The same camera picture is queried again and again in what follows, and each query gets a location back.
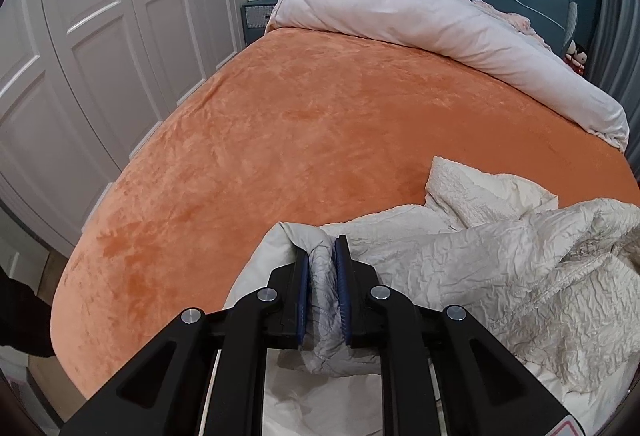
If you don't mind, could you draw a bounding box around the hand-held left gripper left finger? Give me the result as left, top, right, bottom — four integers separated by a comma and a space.
59, 249, 313, 436

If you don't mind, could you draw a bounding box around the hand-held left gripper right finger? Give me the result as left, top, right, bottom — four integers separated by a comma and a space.
331, 235, 587, 436

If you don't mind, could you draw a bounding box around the white puffer jacket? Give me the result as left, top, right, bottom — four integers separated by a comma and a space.
200, 156, 640, 436

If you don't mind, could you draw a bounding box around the orange plush bed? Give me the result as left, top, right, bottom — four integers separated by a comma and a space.
50, 26, 640, 402

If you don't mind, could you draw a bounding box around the dark cloth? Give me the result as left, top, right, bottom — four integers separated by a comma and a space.
0, 273, 57, 359

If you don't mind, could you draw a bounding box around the white duvet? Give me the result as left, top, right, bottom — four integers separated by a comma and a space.
265, 0, 630, 153

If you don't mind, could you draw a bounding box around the blue nightstand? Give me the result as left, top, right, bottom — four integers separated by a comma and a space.
241, 0, 283, 48

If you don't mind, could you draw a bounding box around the white wardrobe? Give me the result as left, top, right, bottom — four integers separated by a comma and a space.
0, 0, 263, 257

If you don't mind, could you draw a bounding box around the plush doll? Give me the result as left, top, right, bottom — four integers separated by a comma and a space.
564, 40, 588, 78

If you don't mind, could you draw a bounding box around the grey curtain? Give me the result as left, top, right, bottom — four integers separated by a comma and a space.
585, 0, 640, 127

